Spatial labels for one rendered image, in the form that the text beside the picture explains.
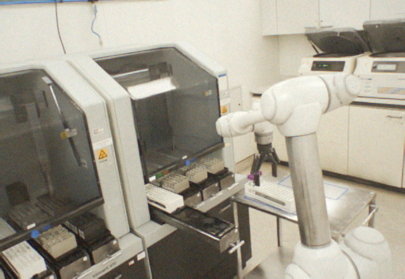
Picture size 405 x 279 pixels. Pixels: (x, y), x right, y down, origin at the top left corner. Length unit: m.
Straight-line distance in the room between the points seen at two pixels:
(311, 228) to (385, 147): 2.52
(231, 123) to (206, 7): 2.25
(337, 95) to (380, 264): 0.58
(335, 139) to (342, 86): 2.68
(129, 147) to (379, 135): 2.52
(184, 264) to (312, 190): 1.15
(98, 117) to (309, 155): 0.95
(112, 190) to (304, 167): 0.98
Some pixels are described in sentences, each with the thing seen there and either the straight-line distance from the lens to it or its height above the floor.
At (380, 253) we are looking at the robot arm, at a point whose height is 0.94.
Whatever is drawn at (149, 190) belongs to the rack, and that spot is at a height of 0.86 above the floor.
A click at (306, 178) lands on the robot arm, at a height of 1.22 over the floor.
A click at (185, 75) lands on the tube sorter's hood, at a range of 2.06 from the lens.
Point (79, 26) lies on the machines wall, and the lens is 2.87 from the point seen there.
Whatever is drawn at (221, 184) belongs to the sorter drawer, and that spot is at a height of 0.78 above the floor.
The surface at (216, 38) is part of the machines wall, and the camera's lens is 3.79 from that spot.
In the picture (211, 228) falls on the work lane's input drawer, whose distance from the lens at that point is 1.72.
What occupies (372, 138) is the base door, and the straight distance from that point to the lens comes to 3.69.
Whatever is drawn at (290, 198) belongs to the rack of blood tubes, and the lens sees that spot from 1.78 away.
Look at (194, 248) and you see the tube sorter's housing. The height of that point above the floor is 0.48.
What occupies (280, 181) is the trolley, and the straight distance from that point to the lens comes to 2.07.
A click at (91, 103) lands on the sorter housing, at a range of 1.65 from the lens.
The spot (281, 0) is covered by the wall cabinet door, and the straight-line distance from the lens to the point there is 4.25.
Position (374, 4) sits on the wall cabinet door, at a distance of 3.81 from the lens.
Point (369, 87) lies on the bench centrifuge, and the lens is 3.59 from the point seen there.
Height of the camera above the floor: 1.73
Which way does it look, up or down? 17 degrees down
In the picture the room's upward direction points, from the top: 6 degrees counter-clockwise
